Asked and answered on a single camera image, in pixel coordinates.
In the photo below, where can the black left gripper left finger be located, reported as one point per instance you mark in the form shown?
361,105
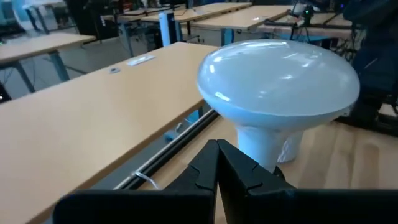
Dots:
149,207

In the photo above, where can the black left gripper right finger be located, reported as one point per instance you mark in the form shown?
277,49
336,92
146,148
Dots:
295,207

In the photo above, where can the white flood lightbulb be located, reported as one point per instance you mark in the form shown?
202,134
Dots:
276,81

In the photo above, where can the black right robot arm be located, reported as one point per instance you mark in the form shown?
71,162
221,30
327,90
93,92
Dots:
371,112

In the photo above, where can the light wooden desk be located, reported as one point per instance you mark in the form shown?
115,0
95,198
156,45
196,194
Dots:
242,18
40,45
93,118

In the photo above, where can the round grey desk grommet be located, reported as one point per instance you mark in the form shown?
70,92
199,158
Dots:
114,70

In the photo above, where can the white blue pillar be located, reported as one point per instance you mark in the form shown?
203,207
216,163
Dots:
168,28

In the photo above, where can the black cabinet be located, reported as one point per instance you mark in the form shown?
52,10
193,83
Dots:
90,18

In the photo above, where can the black aluminium table frame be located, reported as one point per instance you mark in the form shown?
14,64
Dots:
174,146

